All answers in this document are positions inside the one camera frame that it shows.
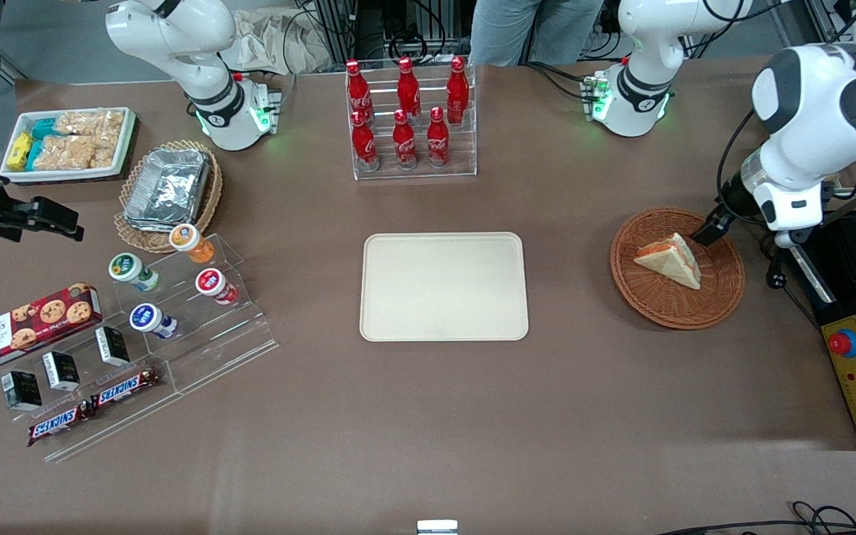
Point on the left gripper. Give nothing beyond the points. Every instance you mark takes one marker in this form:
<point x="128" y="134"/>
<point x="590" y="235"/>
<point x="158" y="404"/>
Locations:
<point x="730" y="199"/>

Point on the triangular sandwich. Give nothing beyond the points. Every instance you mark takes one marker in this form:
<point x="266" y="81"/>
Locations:
<point x="677" y="264"/>

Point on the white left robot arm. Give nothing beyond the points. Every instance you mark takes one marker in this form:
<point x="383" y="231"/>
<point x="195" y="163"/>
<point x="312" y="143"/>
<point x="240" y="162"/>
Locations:
<point x="807" y="104"/>

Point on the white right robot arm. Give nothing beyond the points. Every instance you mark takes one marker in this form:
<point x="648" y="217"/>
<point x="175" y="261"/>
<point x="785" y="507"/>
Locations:
<point x="175" y="37"/>

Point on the white rectangular snack tray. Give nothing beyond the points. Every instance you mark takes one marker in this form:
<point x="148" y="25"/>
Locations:
<point x="64" y="174"/>

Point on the light woven oval basket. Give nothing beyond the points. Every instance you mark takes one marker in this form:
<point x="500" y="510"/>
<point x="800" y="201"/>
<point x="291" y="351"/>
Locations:
<point x="134" y="239"/>

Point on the brown round wicker basket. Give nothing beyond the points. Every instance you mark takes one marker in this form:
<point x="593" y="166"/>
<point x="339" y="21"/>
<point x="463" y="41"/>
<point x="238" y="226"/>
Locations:
<point x="666" y="308"/>

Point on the beige plastic tray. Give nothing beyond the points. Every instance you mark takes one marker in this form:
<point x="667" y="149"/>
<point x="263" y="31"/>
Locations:
<point x="428" y="290"/>

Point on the teal snack packet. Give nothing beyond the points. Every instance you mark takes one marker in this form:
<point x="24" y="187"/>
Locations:
<point x="43" y="129"/>
<point x="34" y="154"/>

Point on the rice cracker bag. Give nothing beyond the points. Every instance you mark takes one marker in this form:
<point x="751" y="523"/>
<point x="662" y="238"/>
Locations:
<point x="110" y="122"/>
<point x="64" y="152"/>
<point x="75" y="124"/>
<point x="107" y="152"/>

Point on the yellow snack packet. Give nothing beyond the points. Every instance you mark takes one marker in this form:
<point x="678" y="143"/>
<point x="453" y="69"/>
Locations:
<point x="19" y="151"/>

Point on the green lid yoghurt cup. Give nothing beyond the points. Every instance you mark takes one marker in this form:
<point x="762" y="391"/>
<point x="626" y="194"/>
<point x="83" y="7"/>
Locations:
<point x="125" y="267"/>

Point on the red Walkers cookie box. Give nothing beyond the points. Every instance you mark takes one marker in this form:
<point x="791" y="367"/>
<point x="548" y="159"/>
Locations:
<point x="27" y="327"/>

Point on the aluminium foil container stack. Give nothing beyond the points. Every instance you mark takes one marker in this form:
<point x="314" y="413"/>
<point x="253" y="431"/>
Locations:
<point x="168" y="189"/>

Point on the blue lid yoghurt cup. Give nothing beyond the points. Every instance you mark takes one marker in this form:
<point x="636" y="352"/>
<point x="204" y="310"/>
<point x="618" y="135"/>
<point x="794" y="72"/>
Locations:
<point x="144" y="318"/>

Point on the orange lid yoghurt cup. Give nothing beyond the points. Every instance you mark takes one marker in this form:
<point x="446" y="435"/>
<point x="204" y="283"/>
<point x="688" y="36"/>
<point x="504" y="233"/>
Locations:
<point x="186" y="238"/>

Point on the small black box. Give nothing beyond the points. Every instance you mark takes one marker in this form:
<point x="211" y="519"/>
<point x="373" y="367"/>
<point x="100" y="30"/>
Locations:
<point x="62" y="371"/>
<point x="113" y="346"/>
<point x="21" y="390"/>

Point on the black machine base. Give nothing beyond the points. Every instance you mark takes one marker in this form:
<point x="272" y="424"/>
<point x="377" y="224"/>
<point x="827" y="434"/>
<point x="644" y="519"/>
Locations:
<point x="844" y="290"/>

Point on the red lid yoghurt cup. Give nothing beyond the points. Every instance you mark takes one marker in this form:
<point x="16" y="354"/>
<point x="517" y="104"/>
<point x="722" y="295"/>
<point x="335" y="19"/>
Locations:
<point x="209" y="282"/>

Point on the Snickers chocolate bar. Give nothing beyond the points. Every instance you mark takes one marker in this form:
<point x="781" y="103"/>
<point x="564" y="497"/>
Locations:
<point x="123" y="388"/>
<point x="56" y="423"/>

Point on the clear acrylic stepped snack stand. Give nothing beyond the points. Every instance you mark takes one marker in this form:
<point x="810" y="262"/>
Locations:
<point x="131" y="423"/>

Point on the clear acrylic stepped cup stand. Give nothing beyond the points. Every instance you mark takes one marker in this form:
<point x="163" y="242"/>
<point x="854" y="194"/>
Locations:
<point x="235" y="349"/>

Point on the clear acrylic bottle rack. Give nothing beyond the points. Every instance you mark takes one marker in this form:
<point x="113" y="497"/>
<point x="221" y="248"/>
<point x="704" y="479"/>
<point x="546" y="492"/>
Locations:
<point x="465" y="160"/>

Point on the crumpled beige cloth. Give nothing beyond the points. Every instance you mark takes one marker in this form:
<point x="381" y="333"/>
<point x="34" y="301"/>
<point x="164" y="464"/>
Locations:
<point x="264" y="44"/>

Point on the red cola bottle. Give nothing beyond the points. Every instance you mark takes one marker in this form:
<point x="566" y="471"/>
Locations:
<point x="403" y="145"/>
<point x="458" y="93"/>
<point x="438" y="141"/>
<point x="407" y="89"/>
<point x="363" y="145"/>
<point x="354" y="88"/>

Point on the person in jeans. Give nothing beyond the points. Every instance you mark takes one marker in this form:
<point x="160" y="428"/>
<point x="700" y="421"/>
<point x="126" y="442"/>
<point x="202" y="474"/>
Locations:
<point x="502" y="30"/>

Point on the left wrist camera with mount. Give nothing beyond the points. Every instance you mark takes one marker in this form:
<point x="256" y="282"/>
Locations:
<point x="792" y="238"/>

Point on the black equipment frame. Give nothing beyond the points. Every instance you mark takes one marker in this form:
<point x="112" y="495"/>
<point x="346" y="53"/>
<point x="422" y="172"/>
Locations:
<point x="368" y="30"/>

